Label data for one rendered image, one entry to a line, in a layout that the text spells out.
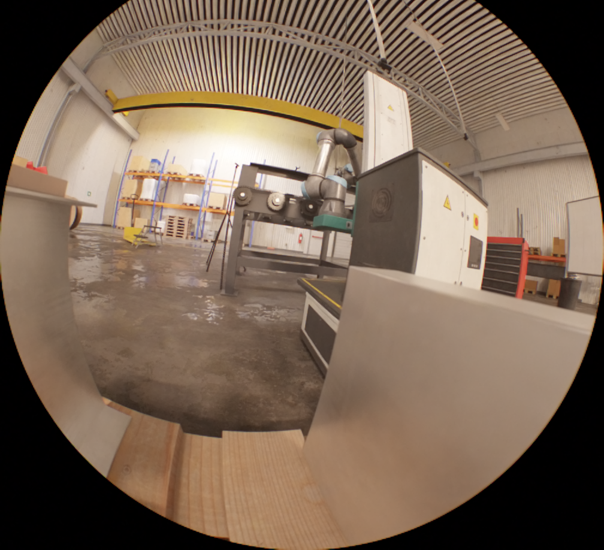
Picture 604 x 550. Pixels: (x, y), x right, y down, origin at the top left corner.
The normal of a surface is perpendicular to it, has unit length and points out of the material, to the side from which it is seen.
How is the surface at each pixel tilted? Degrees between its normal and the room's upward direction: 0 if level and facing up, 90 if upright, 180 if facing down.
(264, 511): 0
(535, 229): 90
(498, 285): 90
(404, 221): 90
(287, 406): 0
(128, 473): 0
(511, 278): 90
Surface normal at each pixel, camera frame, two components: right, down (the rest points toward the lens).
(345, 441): -0.95, -0.13
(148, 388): 0.14, -0.99
